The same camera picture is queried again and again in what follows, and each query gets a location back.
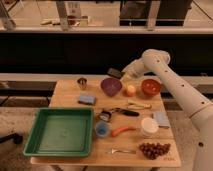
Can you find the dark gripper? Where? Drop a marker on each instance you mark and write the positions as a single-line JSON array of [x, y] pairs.
[[115, 73]]

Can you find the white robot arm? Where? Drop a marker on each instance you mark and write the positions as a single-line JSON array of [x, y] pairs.
[[197, 107]]

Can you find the purple bowl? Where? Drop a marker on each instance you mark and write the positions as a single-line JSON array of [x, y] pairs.
[[111, 86]]

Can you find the red bowl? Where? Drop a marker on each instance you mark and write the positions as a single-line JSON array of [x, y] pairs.
[[150, 87]]

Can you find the blue grey eraser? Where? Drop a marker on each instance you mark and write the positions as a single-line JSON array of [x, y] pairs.
[[161, 119]]

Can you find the yellow apple toy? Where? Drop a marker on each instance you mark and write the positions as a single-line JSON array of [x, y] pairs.
[[130, 90]]

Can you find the small metal cup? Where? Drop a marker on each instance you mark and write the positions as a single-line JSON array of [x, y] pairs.
[[82, 82]]

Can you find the yellow banana peel toy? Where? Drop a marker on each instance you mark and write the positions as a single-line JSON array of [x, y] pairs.
[[137, 105]]

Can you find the blue sponge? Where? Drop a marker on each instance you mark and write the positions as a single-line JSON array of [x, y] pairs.
[[87, 99]]

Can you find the blue plastic cup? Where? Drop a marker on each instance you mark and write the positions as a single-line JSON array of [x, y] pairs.
[[102, 129]]

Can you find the orange carrot toy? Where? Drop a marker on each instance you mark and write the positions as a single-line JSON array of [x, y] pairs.
[[119, 130]]

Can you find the white lidded container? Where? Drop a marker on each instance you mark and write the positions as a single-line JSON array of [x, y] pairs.
[[149, 126]]

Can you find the silver fork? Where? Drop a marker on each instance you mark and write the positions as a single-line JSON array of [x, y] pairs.
[[113, 151]]

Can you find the green plastic tray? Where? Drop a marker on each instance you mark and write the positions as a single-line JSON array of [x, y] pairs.
[[61, 132]]

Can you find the purple grape bunch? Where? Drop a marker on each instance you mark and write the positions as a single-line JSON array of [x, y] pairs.
[[154, 150]]

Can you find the black handled peeler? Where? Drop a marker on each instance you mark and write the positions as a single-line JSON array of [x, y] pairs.
[[106, 115]]

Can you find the black handle at left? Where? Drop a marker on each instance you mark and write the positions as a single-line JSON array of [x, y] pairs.
[[15, 137]]

